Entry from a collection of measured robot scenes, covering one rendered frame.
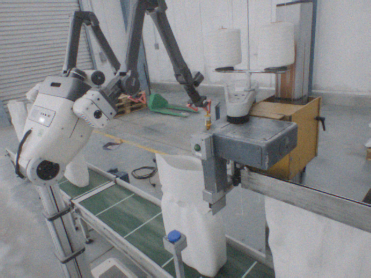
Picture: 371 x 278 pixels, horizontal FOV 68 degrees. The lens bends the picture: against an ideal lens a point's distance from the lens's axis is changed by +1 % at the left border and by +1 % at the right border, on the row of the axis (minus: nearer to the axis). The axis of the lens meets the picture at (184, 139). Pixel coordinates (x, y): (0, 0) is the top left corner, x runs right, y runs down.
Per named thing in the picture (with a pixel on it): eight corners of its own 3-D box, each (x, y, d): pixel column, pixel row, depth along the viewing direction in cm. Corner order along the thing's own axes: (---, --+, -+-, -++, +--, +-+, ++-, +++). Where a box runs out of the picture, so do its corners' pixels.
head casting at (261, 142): (203, 189, 117) (196, 123, 106) (236, 165, 132) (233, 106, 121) (267, 215, 96) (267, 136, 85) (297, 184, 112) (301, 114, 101)
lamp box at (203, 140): (192, 156, 107) (189, 134, 104) (199, 152, 110) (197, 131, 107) (206, 160, 102) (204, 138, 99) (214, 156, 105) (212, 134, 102)
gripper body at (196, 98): (194, 97, 157) (188, 87, 152) (207, 98, 150) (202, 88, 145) (188, 105, 154) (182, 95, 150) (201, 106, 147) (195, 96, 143)
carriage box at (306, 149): (241, 168, 137) (239, 109, 126) (273, 145, 159) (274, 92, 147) (288, 183, 120) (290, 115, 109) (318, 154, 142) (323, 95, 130)
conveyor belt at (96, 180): (11, 155, 405) (9, 149, 401) (39, 146, 429) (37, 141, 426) (77, 208, 254) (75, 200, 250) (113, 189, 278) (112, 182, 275)
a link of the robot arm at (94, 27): (78, 17, 162) (87, 15, 154) (86, 13, 164) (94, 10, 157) (115, 80, 186) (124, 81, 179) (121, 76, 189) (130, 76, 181)
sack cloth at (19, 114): (19, 150, 395) (1, 101, 369) (33, 145, 408) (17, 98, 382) (31, 157, 364) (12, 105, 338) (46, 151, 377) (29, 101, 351)
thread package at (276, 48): (250, 68, 112) (249, 24, 106) (268, 63, 121) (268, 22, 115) (284, 69, 102) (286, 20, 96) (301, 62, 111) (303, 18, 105)
